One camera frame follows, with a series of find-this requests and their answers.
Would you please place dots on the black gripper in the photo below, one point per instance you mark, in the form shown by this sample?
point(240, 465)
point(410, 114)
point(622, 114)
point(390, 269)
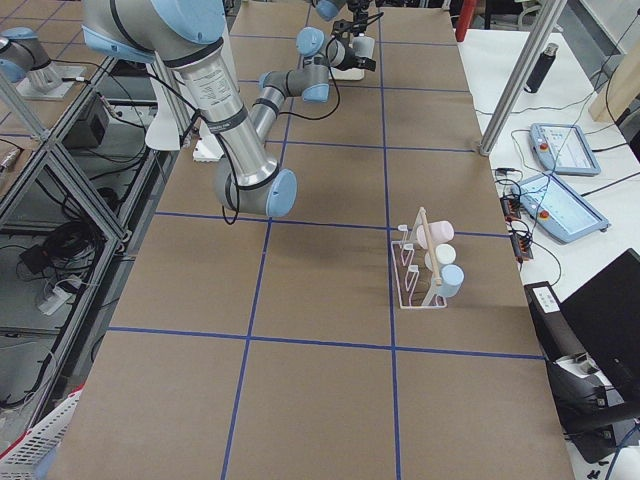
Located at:
point(358, 11)

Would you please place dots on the pink plastic cup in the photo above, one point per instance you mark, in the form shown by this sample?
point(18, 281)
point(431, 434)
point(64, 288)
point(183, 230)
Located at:
point(441, 232)

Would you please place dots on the cream white plastic cup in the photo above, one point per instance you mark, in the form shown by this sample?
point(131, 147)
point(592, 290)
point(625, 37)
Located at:
point(445, 254)

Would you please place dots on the light blue plastic cup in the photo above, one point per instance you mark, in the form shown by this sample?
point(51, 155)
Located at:
point(452, 277)

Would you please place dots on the grey plastic cup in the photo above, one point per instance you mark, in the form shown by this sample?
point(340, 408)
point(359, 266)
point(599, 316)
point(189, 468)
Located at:
point(363, 46)

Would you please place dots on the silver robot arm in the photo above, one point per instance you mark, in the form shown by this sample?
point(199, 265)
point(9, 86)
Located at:
point(329, 9)
point(187, 36)

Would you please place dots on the cream plastic tray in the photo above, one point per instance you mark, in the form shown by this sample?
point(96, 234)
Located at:
point(351, 75)

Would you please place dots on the red cylinder object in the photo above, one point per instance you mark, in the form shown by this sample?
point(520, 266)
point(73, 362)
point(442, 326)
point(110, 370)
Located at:
point(465, 19)

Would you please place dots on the black water bottle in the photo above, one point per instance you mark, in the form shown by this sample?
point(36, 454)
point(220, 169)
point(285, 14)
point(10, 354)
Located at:
point(541, 68)

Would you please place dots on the small black relay board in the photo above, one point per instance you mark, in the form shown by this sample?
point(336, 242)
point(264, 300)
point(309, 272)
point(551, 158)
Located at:
point(510, 208)

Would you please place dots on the far blue teach pendant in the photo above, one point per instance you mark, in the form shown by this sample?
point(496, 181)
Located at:
point(564, 149)

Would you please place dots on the blue teach pendant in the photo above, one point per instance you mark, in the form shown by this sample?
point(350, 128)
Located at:
point(561, 211)
point(564, 149)

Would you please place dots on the near blue teach pendant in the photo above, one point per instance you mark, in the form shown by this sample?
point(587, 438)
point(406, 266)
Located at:
point(561, 211)

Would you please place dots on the black laptop computer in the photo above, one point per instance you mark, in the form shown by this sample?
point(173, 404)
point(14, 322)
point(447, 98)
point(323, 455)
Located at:
point(604, 316)

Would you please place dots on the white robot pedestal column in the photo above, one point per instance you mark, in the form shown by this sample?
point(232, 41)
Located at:
point(207, 150)

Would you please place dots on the aluminium frame post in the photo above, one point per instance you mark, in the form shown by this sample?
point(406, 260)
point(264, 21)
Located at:
point(536, 40)

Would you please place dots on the white wire cup rack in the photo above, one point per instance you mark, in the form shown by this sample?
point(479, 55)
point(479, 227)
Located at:
point(415, 284)

